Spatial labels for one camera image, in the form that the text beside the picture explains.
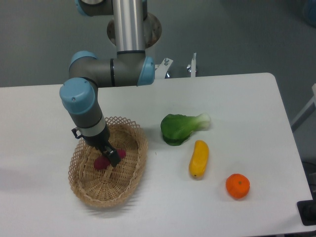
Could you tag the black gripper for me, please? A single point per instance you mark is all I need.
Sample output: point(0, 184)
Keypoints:
point(101, 142)

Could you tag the purple sweet potato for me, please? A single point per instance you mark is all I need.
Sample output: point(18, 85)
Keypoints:
point(102, 162)

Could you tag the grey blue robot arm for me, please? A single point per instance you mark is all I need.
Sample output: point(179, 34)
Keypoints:
point(87, 73)

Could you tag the woven wicker basket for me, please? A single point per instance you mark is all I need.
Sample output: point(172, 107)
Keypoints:
point(114, 185)

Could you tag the green bok choy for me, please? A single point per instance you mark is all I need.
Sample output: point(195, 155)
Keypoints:
point(176, 129)

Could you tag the yellow mango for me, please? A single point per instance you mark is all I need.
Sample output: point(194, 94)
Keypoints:
point(199, 159)

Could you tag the orange tangerine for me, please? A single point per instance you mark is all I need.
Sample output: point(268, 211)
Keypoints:
point(237, 186)

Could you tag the black clamp at table edge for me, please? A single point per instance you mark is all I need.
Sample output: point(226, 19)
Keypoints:
point(307, 211)

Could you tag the blue object top right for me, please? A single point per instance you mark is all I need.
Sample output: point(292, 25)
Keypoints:
point(309, 12)

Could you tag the white metal base frame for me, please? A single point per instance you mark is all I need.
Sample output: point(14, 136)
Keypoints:
point(166, 69)

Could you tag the white frame at right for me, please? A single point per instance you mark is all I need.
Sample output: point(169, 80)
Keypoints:
point(305, 112)

